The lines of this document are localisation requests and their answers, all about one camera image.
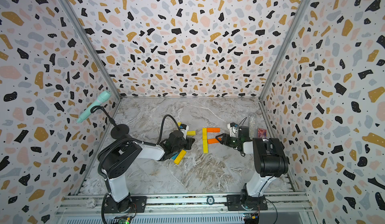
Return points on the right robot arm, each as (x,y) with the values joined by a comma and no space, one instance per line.
(270,163)

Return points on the red playing card box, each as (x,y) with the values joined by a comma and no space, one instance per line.
(262,133)

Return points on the orange block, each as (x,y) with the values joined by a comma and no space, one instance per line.
(213,130)

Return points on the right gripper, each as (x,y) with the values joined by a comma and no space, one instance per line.
(226,136)

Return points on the glitter filled clear tube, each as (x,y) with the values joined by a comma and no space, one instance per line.
(252,125)

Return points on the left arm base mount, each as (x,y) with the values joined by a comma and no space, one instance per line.
(126,204)

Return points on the mint green microphone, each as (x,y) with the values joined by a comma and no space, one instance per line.
(101,99)

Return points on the teal block lower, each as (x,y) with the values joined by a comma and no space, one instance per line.
(174,157)

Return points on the orange block diagonal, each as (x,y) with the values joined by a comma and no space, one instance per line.
(212,141)

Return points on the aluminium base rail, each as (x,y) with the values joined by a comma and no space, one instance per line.
(196,208)

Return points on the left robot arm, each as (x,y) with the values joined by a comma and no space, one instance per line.
(115,160)

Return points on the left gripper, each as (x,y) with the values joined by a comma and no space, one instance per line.
(191,141)

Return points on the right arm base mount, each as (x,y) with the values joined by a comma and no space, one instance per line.
(240,202)

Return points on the black microphone stand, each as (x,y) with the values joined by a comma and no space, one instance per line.
(119,130)

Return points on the yellow block bottom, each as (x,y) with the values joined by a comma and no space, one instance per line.
(178,158)

